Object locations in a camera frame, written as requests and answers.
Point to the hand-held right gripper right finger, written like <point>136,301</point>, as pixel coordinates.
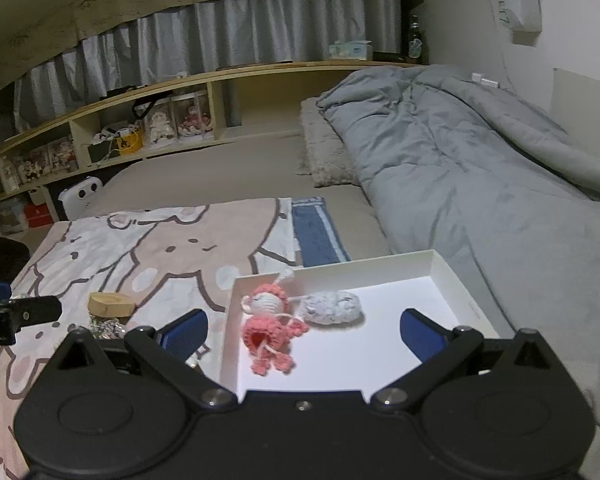
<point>420,335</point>

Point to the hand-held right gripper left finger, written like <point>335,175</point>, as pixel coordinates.
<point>187,331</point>

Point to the white cardboard box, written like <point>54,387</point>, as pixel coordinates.
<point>380,300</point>

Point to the silver blue brocade pouch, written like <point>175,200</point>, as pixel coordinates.
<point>107,328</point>

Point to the black chair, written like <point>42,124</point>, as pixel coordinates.
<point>0,260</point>

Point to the clear storage bin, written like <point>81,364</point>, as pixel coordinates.
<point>5,217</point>

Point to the pink crochet doll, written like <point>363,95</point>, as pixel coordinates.
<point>270,332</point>

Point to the printed cartoon bear blanket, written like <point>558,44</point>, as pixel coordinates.
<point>155,255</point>

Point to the red box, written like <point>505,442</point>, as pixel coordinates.
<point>36,216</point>

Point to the grey white crochet pouch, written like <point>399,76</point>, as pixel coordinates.
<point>330,307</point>

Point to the white case with holes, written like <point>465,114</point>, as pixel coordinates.
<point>80,197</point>

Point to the clear figure display box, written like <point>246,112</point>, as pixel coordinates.
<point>35,165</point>
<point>62,155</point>
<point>159,127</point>
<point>194,115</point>

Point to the blue striped towel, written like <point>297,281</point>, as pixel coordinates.
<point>315,232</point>

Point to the grey duvet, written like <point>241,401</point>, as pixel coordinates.
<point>455,160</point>

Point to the yellow bag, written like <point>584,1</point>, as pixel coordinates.
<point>130,142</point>

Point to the grey fluffy pillow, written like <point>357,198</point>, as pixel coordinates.
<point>325,150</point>

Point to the wooden bedside shelf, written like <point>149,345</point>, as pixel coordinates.
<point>230,77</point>

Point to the small white device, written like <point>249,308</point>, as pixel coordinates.
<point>485,79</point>

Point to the tissue box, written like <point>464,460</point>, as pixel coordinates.
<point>350,50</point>

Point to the dark glass bottle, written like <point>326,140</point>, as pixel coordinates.
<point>414,40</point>

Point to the grey curtain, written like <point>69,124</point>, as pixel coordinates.
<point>260,25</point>

